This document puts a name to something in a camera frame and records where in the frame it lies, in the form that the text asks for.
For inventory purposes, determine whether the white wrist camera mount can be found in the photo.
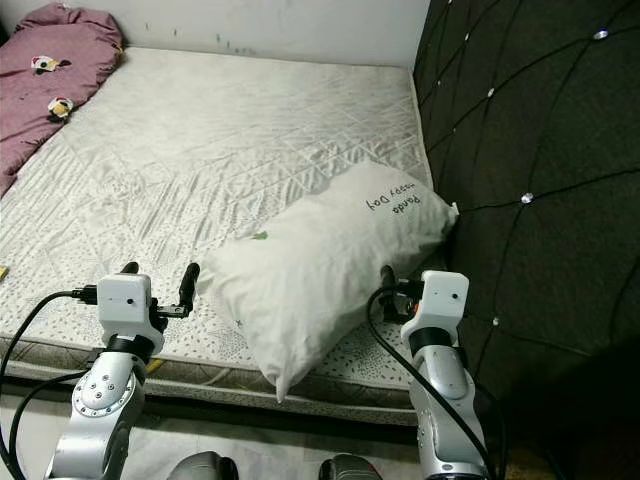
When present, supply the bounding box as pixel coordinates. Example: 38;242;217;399
97;272;166;356
418;270;471;333

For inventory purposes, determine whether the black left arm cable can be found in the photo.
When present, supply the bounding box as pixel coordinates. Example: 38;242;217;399
0;286;101;480
8;370;86;480

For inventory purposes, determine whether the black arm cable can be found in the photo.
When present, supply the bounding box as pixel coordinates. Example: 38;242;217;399
8;370;86;480
365;285;498;480
0;286;101;480

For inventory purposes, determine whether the black tufted headboard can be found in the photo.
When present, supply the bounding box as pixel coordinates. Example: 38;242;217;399
412;0;640;471

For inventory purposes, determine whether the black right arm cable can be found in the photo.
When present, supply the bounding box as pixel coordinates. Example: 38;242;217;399
365;285;498;480

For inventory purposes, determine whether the grey left robot leg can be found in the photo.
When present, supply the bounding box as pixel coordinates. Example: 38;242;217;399
165;452;226;480

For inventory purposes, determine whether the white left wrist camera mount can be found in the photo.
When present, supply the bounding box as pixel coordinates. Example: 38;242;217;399
97;272;166;356

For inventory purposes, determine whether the purple blanket with duck print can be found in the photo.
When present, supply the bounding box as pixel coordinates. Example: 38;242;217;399
0;3;126;196

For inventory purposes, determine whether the white pillow with green tree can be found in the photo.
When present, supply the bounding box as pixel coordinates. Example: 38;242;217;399
198;162;459;404

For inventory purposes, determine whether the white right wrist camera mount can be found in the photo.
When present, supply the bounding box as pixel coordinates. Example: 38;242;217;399
418;270;471;333

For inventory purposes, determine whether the grey right robot leg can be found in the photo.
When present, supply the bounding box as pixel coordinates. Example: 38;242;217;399
318;455;386;480

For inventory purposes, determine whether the grey robot leg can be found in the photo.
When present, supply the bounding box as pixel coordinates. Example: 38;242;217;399
318;455;386;480
165;452;226;480

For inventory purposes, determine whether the white quilted mattress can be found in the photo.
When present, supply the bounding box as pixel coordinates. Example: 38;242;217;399
0;45;456;426

